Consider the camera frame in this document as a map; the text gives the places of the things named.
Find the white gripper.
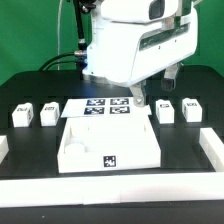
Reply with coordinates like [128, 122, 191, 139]
[87, 0, 198, 107]

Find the white square tabletop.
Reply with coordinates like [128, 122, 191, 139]
[57, 115, 161, 173]

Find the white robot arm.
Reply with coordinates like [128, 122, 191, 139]
[80, 0, 198, 107]

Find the white sheet with tags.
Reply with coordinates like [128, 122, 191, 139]
[61, 97, 152, 118]

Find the black cable bundle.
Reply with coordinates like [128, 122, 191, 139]
[38, 0, 89, 72]

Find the white thin cable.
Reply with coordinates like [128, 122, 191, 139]
[57, 0, 64, 71]

